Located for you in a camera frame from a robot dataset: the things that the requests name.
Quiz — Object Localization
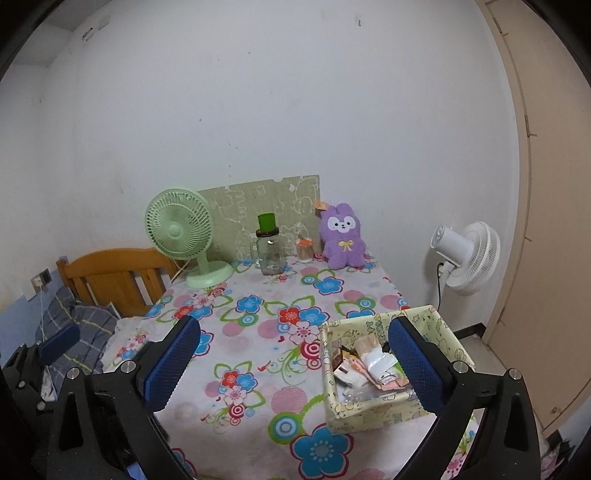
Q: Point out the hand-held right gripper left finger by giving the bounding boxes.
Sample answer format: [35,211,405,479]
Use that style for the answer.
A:
[46,315,202,480]

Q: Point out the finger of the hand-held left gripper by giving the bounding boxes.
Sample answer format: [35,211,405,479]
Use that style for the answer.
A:
[2,324,80,416]

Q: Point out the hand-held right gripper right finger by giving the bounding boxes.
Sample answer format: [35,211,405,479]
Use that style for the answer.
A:
[387,316,542,480]

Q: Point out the clear plastic packet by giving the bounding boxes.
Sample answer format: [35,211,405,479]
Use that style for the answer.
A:
[360,351,398,386]

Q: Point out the yellow patterned box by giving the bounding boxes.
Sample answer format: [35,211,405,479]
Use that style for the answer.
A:
[320,305,476,435]

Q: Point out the grey plaid pillow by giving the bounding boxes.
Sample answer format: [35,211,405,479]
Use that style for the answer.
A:
[37,284,118,374]

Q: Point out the wooden bed headboard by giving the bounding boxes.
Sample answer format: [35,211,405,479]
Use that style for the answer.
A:
[56,248,181,318]

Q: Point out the white fan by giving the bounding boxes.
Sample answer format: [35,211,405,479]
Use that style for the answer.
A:
[430,222,501,296]

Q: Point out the floral tablecloth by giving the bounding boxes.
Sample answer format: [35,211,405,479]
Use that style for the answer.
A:
[99,256,478,480]

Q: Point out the green desk fan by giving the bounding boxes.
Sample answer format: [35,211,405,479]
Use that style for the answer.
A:
[145,187,234,289]

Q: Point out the purple plush bunny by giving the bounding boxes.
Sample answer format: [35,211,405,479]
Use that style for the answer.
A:
[315,201,369,270]

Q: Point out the glass jar with green lid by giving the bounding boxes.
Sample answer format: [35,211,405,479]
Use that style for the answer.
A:
[250,213,286,277]

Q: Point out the green patterned board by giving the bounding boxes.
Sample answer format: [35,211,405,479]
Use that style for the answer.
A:
[198,174,321,264]

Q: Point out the beige wardrobe door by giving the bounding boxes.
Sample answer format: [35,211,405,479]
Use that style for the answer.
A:
[478,0,591,435]

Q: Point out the white charging cable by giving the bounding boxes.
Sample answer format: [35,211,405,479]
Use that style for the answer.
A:
[37,286,48,342]

